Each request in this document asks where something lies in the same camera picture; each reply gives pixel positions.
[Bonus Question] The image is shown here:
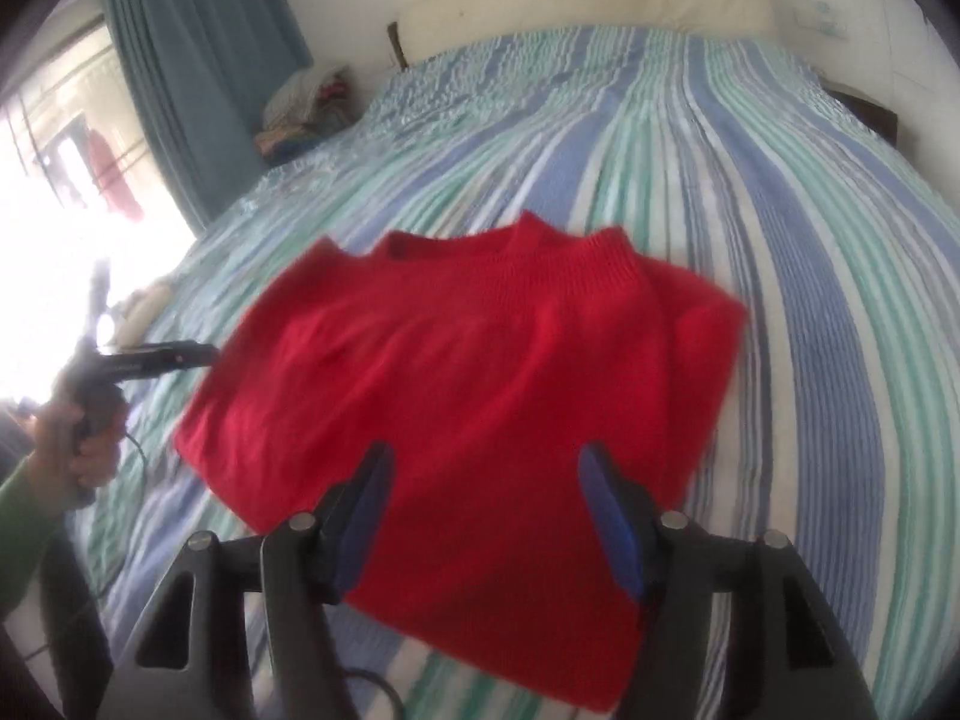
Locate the red knitted sweater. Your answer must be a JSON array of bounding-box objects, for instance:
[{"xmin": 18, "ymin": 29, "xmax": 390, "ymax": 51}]
[{"xmin": 174, "ymin": 215, "xmax": 747, "ymax": 710}]

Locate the green sleeved left forearm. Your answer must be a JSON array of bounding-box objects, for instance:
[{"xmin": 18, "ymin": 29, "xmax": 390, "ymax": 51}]
[{"xmin": 0, "ymin": 454, "xmax": 65, "ymax": 619}]

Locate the pile of clothes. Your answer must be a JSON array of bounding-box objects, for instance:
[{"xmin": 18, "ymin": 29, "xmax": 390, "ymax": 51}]
[{"xmin": 254, "ymin": 64, "xmax": 356, "ymax": 167}]

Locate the person's left hand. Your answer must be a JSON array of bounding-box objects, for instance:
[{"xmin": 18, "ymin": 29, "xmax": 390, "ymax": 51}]
[{"xmin": 25, "ymin": 395, "xmax": 128, "ymax": 517}]

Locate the window with railing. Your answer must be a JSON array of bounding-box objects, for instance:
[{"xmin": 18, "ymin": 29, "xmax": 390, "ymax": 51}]
[{"xmin": 2, "ymin": 21, "xmax": 195, "ymax": 403}]

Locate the teal curtain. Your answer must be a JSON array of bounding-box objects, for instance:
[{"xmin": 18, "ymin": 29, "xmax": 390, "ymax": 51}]
[{"xmin": 101, "ymin": 0, "xmax": 313, "ymax": 232}]

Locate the dark wooden nightstand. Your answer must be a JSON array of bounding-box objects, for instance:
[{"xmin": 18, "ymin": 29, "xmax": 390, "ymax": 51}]
[{"xmin": 823, "ymin": 83, "xmax": 900, "ymax": 148}]

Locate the wall switch panel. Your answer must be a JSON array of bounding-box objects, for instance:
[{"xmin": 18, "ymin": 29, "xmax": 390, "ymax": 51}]
[{"xmin": 793, "ymin": 0, "xmax": 848, "ymax": 41}]

